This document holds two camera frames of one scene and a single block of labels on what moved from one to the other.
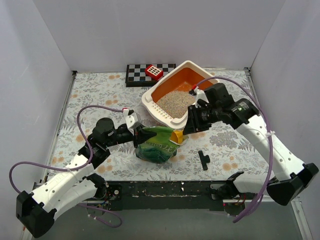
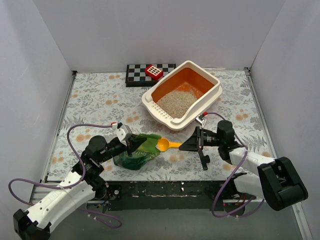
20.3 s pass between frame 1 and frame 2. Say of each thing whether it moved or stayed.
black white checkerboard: stayed
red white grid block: stayed
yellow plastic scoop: moved
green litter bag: moved
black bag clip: stayed
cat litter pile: stayed
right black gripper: moved
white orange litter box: stayed
